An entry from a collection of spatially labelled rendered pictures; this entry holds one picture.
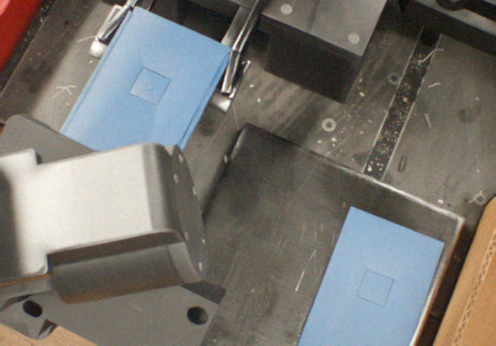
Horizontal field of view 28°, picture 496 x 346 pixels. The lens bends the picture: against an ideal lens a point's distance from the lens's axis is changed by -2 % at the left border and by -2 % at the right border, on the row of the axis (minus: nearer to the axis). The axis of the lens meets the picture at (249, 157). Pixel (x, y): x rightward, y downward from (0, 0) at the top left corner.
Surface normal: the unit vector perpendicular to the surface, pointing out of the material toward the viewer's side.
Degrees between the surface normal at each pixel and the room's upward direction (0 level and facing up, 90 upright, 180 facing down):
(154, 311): 25
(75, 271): 49
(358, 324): 0
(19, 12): 90
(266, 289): 0
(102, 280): 61
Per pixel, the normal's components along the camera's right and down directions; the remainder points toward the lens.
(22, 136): -0.08, 0.06
